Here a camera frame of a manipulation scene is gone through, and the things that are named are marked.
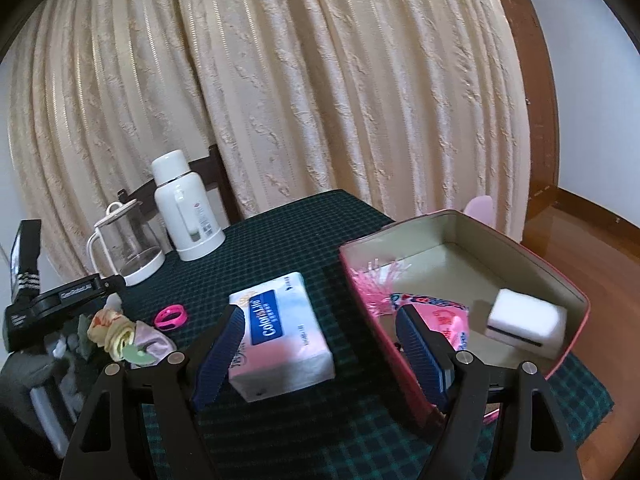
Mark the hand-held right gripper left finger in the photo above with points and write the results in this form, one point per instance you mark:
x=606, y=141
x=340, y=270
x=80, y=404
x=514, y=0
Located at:
x=220, y=355

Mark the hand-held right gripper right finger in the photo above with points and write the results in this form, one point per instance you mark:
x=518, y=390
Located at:
x=420, y=360

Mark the white and blue tissue pack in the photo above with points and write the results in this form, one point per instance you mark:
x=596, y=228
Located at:
x=285, y=350

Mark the pink box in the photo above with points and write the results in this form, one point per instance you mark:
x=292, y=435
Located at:
x=475, y=240

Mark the pink printed packet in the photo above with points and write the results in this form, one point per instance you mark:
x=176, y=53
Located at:
x=447, y=325

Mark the light grey cloth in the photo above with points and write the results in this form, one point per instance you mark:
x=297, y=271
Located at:
x=62, y=347

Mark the pale purple cloth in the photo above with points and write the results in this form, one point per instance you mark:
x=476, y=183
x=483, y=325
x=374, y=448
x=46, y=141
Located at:
x=155, y=342

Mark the yellow floral cloth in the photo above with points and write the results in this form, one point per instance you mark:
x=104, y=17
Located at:
x=107, y=327

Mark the pink shredded tinsel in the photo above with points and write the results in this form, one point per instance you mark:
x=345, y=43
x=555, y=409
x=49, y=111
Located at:
x=375, y=285

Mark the white sponge block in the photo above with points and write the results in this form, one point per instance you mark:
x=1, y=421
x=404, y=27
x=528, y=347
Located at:
x=525, y=315

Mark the white thermos flask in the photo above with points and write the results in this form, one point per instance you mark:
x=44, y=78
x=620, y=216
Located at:
x=185, y=210

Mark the green plaid tablecloth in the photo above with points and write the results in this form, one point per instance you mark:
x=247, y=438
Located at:
x=310, y=230

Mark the pale pink rounded object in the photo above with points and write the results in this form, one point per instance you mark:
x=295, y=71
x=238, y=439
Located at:
x=479, y=210

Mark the dark wooden chair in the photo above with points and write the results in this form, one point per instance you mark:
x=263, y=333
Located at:
x=220, y=185

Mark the cream patterned curtain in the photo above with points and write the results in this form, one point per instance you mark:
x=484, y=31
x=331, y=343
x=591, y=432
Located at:
x=300, y=85

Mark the brown wooden door frame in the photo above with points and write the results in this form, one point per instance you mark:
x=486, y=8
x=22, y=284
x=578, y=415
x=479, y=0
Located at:
x=535, y=110

